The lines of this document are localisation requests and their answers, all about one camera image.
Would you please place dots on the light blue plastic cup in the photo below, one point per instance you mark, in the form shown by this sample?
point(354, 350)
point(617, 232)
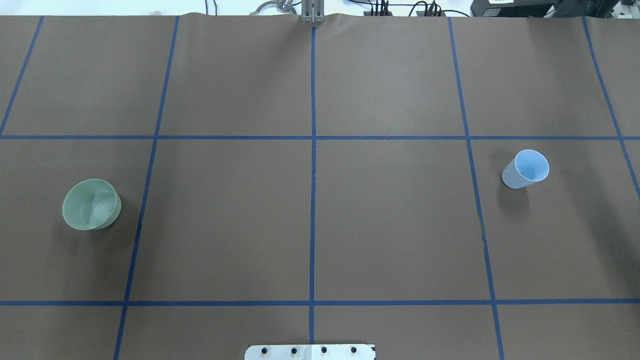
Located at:
point(525, 169)

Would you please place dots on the green bowl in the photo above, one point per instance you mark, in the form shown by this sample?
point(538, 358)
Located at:
point(91, 205)

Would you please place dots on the brown paper table mat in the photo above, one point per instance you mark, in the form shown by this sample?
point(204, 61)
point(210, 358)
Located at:
point(286, 184)

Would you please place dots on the black box on bench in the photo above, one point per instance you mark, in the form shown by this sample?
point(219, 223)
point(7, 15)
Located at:
point(511, 8)

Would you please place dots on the aluminium frame post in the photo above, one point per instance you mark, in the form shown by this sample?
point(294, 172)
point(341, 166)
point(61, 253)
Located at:
point(312, 11)

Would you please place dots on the white camera stand base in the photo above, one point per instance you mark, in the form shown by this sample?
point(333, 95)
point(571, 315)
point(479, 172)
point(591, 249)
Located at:
point(357, 351)

